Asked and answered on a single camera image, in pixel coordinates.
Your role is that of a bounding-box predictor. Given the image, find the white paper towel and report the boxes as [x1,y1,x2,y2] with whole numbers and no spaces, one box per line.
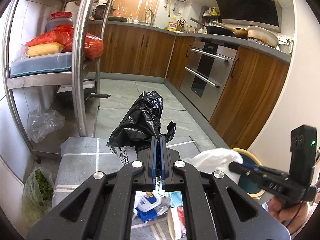
[183,148,243,184]

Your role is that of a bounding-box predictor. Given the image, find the blue wet wipes packet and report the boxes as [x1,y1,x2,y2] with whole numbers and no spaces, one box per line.
[133,191,171,223]

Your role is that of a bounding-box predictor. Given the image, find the black plastic trash bag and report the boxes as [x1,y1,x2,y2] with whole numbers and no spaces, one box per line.
[108,90,176,152]

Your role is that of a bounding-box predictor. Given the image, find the wooden kitchen cabinets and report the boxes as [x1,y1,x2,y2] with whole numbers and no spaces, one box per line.
[96,22,291,150]

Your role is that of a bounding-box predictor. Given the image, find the right hand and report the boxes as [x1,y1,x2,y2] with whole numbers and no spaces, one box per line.
[267,197,317,238]

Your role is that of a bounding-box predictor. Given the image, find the teal bin with yellow rim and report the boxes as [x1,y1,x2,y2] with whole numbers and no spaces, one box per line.
[232,148,265,202]

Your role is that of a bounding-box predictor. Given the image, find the grey checked table cloth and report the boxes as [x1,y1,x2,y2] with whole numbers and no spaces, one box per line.
[51,135,218,240]

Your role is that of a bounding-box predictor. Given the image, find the bag of green vegetables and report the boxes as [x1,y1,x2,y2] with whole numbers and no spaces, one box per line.
[22,167,54,228]

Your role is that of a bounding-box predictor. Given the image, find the clear plastic bag on shelf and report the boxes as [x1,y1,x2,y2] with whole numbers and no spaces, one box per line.
[27,106,65,143]

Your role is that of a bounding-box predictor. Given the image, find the stainless built-in oven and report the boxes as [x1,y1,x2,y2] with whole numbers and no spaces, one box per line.
[180,39,238,120]

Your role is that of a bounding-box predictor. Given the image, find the black frying pan on shelf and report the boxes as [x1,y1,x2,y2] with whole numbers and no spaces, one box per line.
[85,93,111,100]

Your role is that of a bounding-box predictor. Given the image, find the white cooking pot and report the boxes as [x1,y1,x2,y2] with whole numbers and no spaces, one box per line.
[247,25,279,48]

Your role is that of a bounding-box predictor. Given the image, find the black wok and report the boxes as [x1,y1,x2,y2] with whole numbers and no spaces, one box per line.
[190,17,235,37]

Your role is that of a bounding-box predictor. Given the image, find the blue plastic tray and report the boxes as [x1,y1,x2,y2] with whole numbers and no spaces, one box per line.
[10,52,72,77]

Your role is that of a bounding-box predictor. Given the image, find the black range hood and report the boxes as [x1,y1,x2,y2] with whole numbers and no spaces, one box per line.
[216,0,281,27]

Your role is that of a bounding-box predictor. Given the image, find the yellow corn cob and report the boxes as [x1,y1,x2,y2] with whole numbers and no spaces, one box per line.
[27,42,64,57]

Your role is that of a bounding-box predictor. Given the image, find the red plastic bag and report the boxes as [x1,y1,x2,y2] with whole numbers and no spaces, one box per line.
[25,24,104,60]

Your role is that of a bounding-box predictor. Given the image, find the stainless steel shelf rack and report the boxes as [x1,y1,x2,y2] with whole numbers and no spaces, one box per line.
[1,0,111,161]

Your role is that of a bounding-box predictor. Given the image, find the red lidded jar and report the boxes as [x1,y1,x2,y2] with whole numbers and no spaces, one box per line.
[44,11,73,32]

